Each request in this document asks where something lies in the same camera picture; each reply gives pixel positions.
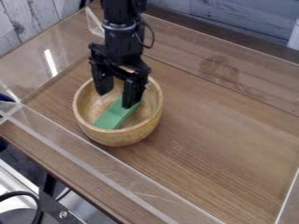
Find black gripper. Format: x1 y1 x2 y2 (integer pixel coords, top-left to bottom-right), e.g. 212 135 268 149
88 24 152 109

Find brown wooden bowl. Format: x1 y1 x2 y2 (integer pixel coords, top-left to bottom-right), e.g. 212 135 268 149
72 78 164 147

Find green rectangular block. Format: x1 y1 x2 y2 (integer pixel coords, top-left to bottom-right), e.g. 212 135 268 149
93 97 141 130

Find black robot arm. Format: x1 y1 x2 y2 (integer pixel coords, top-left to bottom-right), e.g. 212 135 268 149
88 0 155 109

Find blue object at edge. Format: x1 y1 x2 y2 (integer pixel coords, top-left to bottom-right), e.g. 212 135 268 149
0 93 15 102

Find clear acrylic tray walls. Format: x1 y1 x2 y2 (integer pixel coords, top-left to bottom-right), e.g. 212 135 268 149
0 13 299 224

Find black metal table leg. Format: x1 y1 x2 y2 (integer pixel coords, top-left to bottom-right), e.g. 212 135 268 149
43 174 57 197

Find white object at right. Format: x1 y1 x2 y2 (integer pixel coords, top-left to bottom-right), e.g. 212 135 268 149
287 26 299 51

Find black cable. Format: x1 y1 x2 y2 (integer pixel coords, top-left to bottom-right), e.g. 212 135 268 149
0 191 44 224

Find black bracket with screw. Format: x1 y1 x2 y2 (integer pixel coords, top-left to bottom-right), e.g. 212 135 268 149
39 192 87 224

